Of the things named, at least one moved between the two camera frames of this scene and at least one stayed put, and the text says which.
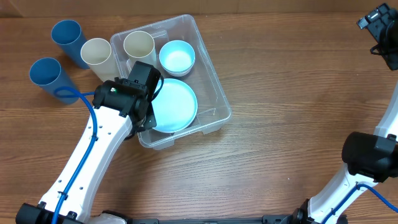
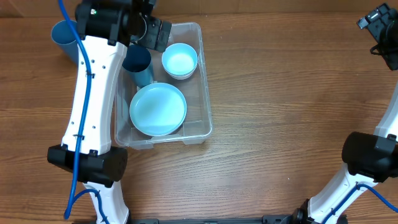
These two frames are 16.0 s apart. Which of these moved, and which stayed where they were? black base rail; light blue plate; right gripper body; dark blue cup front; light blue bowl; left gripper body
Moved: left gripper body; light blue plate; dark blue cup front
Stayed: black base rail; light blue bowl; right gripper body
